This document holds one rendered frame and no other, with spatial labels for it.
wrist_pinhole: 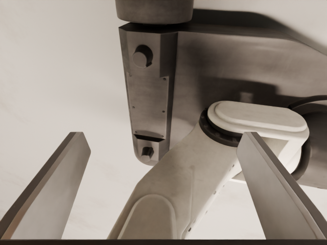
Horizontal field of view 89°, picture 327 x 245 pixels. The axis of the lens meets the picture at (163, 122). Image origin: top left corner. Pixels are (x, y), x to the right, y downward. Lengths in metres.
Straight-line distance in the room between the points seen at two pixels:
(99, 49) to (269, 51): 0.57
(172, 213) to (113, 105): 0.68
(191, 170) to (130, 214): 0.13
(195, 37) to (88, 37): 0.44
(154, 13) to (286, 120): 0.36
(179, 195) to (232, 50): 0.36
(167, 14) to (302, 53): 0.32
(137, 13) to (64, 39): 0.44
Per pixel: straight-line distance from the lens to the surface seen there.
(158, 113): 0.54
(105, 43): 0.73
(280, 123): 0.42
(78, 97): 0.93
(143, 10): 0.44
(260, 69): 0.50
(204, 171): 0.32
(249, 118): 0.40
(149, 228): 0.22
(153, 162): 0.71
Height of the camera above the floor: 0.62
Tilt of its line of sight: 50 degrees down
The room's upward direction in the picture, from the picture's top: 162 degrees counter-clockwise
